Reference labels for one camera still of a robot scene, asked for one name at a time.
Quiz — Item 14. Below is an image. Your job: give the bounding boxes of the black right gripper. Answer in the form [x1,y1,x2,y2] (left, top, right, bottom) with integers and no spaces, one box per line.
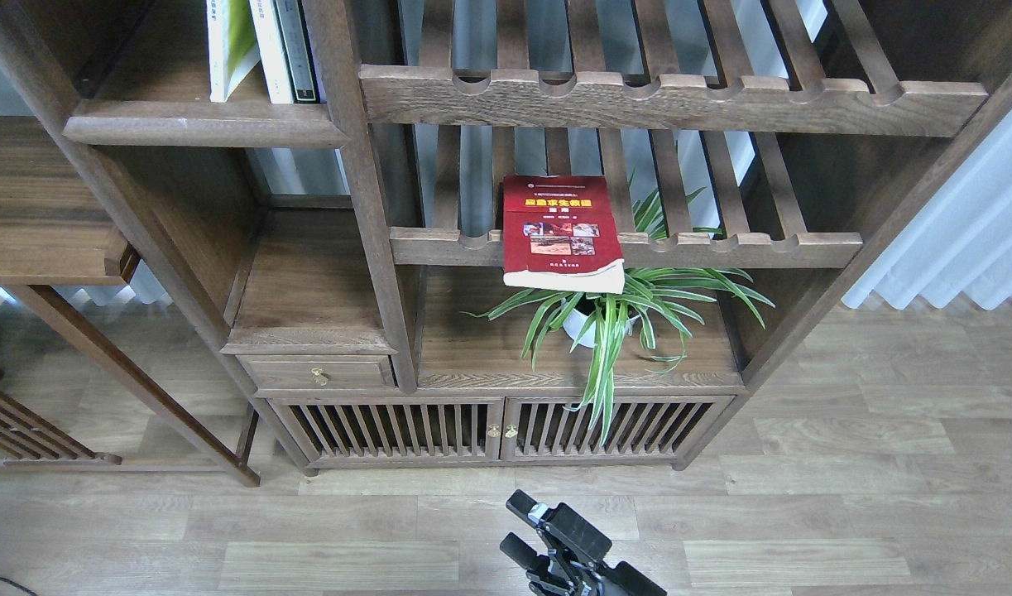
[501,489,667,595]

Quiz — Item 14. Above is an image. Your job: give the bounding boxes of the red book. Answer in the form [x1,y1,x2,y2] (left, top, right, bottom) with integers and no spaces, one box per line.
[502,175,626,294]

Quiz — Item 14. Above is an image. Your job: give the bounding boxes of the brass cabinet door knobs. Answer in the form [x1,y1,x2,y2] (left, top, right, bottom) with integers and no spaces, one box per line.
[487,424,518,439]

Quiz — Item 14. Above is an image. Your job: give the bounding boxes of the white plant pot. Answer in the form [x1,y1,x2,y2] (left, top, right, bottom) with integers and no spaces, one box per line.
[559,294,639,351]

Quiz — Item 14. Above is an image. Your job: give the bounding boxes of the green spider plant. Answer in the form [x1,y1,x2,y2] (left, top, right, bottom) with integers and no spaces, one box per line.
[482,175,770,433]

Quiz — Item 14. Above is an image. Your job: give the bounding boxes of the brass drawer knob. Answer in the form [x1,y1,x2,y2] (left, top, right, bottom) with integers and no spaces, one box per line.
[310,368,329,387]

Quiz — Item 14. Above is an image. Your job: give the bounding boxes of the dark wooden bookshelf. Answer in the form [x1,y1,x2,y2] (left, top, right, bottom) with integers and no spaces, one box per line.
[0,1,1012,473]

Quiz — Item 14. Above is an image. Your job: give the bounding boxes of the white curtain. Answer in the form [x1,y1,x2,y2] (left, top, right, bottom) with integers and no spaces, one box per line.
[842,109,1012,310]

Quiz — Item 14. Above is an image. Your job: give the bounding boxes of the grey-green upright book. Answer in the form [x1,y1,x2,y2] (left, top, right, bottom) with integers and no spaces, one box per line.
[275,0,319,104]

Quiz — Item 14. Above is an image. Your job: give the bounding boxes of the white upright book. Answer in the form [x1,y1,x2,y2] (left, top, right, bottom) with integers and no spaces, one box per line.
[249,0,296,104]

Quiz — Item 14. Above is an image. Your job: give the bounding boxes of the wooden side table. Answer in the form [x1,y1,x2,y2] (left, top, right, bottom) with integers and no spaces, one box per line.
[0,116,260,487]

